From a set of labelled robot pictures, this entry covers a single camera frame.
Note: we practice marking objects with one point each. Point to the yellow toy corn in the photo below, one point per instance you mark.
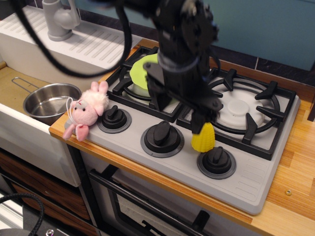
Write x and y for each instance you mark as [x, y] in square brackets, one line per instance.
[205, 140]

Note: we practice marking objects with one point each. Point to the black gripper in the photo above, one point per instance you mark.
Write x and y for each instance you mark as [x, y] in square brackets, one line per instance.
[188, 87]

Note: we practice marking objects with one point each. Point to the grey toy stove top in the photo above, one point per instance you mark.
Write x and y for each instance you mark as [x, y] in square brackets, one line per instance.
[246, 189]

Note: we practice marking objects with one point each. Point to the black right stove knob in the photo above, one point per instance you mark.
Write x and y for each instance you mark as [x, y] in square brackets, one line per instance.
[217, 163]

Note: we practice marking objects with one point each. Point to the black stove knob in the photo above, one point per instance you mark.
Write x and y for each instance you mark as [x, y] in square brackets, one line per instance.
[114, 120]
[162, 140]
[217, 163]

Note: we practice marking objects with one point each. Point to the black left burner grate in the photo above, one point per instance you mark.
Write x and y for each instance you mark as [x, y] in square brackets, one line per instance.
[124, 91]

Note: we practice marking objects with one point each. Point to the lime green plate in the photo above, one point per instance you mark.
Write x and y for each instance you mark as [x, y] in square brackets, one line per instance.
[138, 76]

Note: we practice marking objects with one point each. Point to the grey toy faucet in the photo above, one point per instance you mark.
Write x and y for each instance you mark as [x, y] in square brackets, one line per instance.
[60, 22]

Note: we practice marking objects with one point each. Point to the black burner grate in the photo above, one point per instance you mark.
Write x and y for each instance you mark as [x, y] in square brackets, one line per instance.
[277, 105]
[124, 91]

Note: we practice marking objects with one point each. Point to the black oven door handle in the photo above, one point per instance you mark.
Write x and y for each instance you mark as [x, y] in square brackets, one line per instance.
[140, 213]

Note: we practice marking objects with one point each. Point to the white toy sink unit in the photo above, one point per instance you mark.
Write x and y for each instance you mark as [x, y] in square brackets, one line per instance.
[90, 49]

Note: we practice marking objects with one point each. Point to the white right burner cap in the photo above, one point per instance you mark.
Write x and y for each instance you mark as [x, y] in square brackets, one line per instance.
[236, 104]

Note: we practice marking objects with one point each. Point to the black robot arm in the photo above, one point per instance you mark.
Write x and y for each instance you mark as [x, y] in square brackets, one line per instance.
[186, 31]

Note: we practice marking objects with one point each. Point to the black middle stove knob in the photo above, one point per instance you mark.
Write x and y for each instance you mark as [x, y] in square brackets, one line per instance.
[162, 140]

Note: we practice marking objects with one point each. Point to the pink plush bunny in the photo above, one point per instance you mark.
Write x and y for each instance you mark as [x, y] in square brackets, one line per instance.
[84, 112]

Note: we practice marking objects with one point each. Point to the black left stove knob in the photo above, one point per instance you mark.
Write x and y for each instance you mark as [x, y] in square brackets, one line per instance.
[114, 120]

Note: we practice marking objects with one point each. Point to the stainless steel pot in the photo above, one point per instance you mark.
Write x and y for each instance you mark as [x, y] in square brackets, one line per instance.
[48, 103]

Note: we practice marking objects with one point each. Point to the black right burner grate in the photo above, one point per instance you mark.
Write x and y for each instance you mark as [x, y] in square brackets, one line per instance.
[277, 105]

